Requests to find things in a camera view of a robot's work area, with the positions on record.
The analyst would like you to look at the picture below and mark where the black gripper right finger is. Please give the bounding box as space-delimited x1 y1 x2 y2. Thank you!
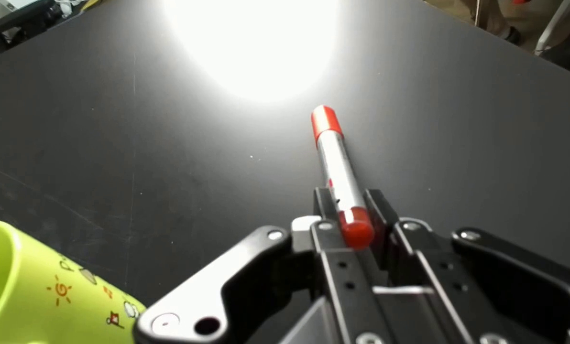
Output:
363 187 570 344

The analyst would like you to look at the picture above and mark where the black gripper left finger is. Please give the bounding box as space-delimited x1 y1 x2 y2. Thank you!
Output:
132 185 390 344

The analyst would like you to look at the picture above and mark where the red capped marker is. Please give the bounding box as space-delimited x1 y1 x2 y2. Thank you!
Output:
308 103 378 250

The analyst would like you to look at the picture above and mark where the yellow-green ceramic mug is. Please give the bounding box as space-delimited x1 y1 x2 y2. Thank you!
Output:
0 217 149 344

